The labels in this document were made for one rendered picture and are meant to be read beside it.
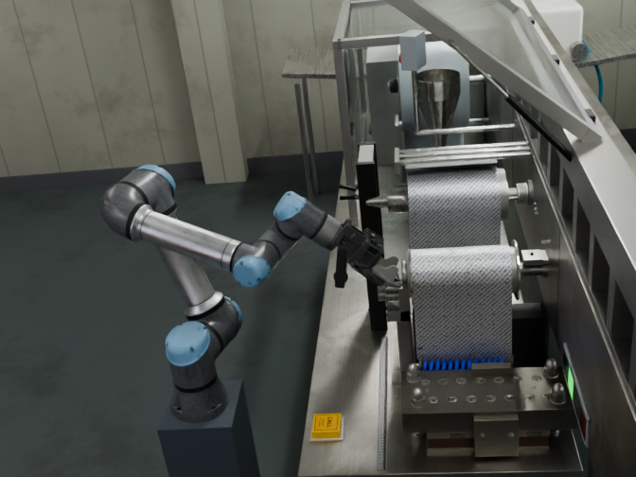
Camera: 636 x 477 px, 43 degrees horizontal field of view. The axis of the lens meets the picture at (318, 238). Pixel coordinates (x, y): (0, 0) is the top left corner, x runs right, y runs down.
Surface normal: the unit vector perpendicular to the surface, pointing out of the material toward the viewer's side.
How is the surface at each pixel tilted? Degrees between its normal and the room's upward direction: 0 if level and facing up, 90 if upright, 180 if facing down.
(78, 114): 90
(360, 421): 0
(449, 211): 92
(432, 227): 92
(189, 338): 8
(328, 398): 0
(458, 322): 90
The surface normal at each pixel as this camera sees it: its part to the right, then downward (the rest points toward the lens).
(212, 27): -0.06, 0.47
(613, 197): -0.11, -0.88
